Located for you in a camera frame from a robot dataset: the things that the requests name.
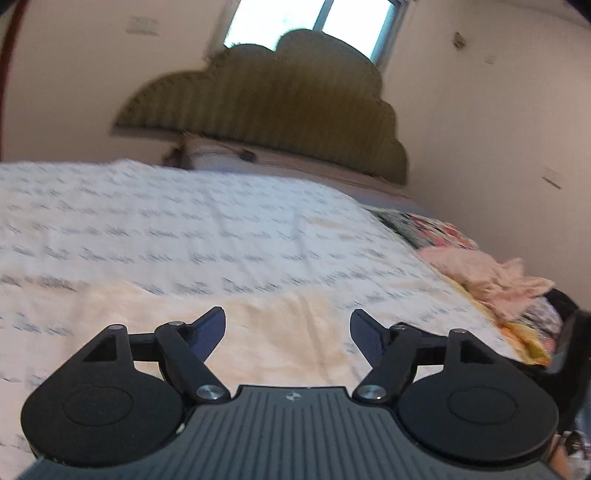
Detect white script-print bedspread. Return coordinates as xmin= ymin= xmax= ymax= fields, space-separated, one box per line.
xmin=1 ymin=160 xmax=515 ymax=479

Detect colourful floral blanket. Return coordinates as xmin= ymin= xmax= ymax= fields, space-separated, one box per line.
xmin=367 ymin=207 xmax=563 ymax=366

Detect window with white frame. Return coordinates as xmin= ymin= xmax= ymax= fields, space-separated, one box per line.
xmin=205 ymin=0 xmax=410 ymax=70

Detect olive cloud-shaped headboard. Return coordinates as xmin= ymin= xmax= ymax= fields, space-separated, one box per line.
xmin=113 ymin=29 xmax=409 ymax=185

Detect pink crumpled garment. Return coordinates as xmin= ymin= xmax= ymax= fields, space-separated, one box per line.
xmin=418 ymin=247 xmax=554 ymax=322

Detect cream pants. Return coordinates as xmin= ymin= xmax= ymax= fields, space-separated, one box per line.
xmin=63 ymin=283 xmax=369 ymax=390

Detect white double wall socket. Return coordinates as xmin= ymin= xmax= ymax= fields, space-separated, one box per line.
xmin=125 ymin=16 xmax=159 ymax=36

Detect brown wooden door frame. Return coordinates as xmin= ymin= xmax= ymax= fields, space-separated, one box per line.
xmin=0 ymin=0 xmax=30 ymax=160

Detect striped pillow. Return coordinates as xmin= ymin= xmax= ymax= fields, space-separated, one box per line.
xmin=161 ymin=133 xmax=280 ymax=174

